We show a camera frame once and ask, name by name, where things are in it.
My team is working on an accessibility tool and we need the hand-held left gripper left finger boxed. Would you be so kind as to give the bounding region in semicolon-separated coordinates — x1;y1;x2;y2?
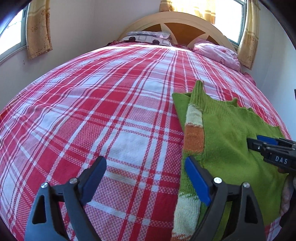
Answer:
24;156;107;241

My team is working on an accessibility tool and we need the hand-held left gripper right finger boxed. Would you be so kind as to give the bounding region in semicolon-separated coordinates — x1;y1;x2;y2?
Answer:
184;156;266;241

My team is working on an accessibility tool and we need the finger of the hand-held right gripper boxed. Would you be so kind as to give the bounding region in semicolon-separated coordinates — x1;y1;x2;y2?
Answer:
257;135;280;142
246;138;269;152

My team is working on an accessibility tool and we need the green orange striped knit sweater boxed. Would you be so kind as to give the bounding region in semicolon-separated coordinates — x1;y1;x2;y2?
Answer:
171;80;292;241

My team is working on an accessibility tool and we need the person's right hand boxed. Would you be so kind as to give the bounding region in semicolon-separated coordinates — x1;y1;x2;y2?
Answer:
280;175;296;217

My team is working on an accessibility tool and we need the red plaid bed sheet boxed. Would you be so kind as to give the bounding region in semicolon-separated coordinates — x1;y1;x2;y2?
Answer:
0;42;293;241

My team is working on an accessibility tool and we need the pink pillow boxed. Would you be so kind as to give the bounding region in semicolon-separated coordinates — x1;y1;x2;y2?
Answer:
192;38;242;72

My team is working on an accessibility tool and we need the yellow curtain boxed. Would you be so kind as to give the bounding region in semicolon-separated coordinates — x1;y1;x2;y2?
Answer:
237;0;261;70
25;0;53;59
158;0;216;25

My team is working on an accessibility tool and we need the window behind headboard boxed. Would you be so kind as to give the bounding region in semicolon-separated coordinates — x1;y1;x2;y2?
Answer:
215;0;247;45

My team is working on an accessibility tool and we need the cream wooden headboard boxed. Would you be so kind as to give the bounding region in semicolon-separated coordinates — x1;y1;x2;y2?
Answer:
118;11;237;52

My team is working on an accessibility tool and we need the white patterned pillow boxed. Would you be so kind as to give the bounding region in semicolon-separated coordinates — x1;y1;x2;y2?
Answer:
119;31;173;47

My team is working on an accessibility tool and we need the side window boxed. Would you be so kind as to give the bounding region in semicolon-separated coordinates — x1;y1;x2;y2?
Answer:
0;3;29;63

